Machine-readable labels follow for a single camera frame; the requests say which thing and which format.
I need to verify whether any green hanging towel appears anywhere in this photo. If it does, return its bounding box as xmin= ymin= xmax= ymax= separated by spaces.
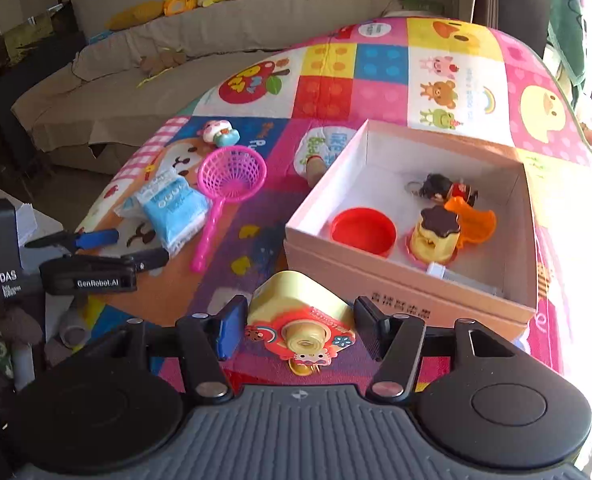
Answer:
xmin=548 ymin=0 xmax=587 ymax=106

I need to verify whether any yellow plush cushion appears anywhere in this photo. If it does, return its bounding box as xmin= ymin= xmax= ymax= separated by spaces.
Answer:
xmin=105 ymin=1 xmax=164 ymax=32

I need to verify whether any pink cardboard box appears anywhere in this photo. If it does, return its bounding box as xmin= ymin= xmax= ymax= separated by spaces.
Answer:
xmin=284 ymin=120 xmax=538 ymax=339

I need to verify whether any pink plastic toy net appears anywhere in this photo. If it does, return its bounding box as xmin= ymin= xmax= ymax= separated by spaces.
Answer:
xmin=191 ymin=145 xmax=268 ymax=273

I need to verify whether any orange plastic toy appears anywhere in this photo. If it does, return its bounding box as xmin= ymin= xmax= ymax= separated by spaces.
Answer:
xmin=444 ymin=196 xmax=497 ymax=249

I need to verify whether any blue white wipes packet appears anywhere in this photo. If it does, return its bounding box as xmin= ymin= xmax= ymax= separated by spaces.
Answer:
xmin=114 ymin=169 xmax=211 ymax=257

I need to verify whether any yellow toy camera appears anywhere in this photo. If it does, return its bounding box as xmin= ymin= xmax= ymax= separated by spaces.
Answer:
xmin=245 ymin=270 xmax=357 ymax=377

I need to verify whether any beige sofa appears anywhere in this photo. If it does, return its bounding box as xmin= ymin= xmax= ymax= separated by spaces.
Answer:
xmin=10 ymin=0 xmax=462 ymax=176

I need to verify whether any brown plush toy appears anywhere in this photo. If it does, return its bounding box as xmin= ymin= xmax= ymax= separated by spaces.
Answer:
xmin=140 ymin=49 xmax=188 ymax=77

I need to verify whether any pink pig toy figure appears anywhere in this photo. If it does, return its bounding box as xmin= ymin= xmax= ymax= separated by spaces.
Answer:
xmin=198 ymin=119 xmax=240 ymax=148

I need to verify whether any colourful cartoon play mat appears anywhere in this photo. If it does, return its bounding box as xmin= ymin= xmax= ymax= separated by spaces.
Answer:
xmin=80 ymin=18 xmax=592 ymax=387

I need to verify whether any dark haired keychain doll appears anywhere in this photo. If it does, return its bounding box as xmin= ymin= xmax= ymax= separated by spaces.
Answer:
xmin=404 ymin=174 xmax=478 ymax=207

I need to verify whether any yellow pudding toy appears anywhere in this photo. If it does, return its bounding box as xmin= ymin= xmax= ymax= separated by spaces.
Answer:
xmin=408 ymin=205 xmax=461 ymax=264

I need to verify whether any red plastic lid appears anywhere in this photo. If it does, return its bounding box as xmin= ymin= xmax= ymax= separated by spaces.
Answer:
xmin=330 ymin=207 xmax=398 ymax=258

